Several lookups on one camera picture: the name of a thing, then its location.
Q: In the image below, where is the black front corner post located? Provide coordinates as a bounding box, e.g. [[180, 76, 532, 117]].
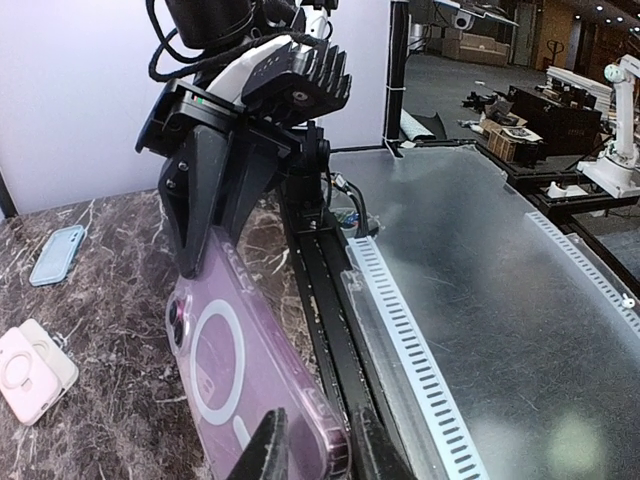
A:
[[382, 0, 410, 158]]

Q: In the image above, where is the beige phone case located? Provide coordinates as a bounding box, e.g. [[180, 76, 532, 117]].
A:
[[19, 319, 79, 400]]

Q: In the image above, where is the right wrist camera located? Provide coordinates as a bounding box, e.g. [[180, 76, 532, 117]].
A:
[[207, 32, 354, 126]]

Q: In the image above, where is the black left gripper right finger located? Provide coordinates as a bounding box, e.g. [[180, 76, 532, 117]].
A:
[[351, 406, 415, 480]]

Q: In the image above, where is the pink phone case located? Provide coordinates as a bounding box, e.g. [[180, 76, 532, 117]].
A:
[[1, 327, 61, 426]]

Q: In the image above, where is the black front table rail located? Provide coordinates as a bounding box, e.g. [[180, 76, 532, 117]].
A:
[[277, 189, 416, 480]]

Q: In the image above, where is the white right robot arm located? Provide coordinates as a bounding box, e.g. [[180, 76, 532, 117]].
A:
[[135, 1, 352, 279]]

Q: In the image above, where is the clear purple phone case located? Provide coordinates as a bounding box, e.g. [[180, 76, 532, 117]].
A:
[[164, 227, 351, 480]]

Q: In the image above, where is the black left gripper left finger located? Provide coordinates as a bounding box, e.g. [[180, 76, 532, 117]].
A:
[[230, 407, 299, 480]]

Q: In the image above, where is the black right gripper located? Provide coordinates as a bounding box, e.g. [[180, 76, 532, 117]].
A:
[[135, 79, 303, 279]]

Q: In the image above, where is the light blue phone case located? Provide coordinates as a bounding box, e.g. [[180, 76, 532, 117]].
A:
[[29, 225, 85, 287]]

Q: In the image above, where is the cardboard box with parts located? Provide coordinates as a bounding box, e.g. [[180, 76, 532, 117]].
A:
[[488, 126, 547, 167]]

